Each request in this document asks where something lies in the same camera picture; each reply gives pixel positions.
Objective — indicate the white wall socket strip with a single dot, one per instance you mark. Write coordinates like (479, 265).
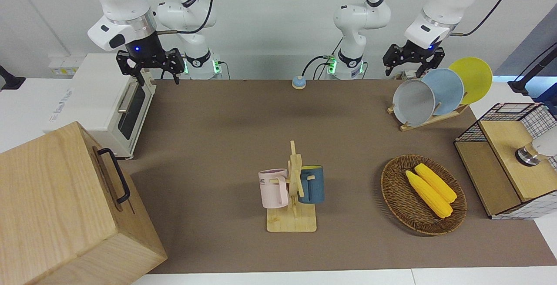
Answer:
(61, 67)

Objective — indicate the low wooden plate rack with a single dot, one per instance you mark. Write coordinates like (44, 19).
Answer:
(428, 122)

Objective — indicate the pink mug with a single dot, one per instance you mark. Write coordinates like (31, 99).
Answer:
(272, 191)

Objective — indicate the dark blue mug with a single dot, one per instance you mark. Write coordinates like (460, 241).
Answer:
(314, 185)

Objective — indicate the wooden mug tree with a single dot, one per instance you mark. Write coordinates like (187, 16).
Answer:
(291, 222)

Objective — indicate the large wooden box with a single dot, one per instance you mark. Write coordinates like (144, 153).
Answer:
(56, 206)

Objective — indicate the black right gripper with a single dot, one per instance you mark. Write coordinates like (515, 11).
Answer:
(145, 52)

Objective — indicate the yellow corn cob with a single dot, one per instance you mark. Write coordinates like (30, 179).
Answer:
(435, 181)
(428, 196)

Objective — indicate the brown wicker basket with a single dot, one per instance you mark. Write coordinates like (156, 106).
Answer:
(398, 198)

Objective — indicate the brown table mat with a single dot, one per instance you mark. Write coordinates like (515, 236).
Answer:
(217, 145)

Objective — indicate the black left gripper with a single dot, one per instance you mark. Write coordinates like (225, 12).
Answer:
(417, 53)

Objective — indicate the yellow plate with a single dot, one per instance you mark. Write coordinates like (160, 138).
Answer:
(474, 76)

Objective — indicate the white toaster oven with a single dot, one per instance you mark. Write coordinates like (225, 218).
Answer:
(95, 98)

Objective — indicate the light blue plate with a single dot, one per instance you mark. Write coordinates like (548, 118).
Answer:
(448, 89)

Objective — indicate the black camera stand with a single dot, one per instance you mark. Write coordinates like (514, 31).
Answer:
(8, 82)
(520, 87)

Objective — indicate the gray plate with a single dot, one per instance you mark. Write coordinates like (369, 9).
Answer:
(413, 102)

